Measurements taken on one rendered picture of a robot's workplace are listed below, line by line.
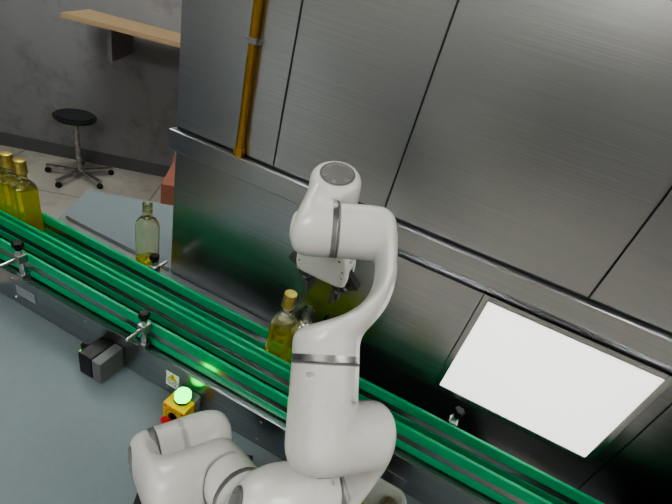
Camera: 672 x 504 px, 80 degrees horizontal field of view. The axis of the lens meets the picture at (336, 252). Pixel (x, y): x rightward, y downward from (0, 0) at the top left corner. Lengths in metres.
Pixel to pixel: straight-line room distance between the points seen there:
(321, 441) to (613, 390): 0.84
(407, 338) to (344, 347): 0.67
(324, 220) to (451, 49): 0.53
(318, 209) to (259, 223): 0.69
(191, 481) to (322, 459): 0.28
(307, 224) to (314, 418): 0.23
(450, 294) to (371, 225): 0.56
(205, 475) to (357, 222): 0.45
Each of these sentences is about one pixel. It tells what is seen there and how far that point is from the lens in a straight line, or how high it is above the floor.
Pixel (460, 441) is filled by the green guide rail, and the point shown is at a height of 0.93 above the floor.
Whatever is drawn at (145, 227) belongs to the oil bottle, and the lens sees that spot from 1.39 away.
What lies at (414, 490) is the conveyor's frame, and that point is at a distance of 1.27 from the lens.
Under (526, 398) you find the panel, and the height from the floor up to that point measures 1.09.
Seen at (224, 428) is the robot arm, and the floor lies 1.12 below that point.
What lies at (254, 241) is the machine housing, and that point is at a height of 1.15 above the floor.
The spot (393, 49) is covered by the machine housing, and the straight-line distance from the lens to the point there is 0.95.
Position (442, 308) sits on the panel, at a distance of 1.07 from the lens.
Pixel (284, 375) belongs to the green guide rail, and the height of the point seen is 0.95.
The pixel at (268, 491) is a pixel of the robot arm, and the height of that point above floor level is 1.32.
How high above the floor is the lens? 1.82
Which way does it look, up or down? 31 degrees down
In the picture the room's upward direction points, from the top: 17 degrees clockwise
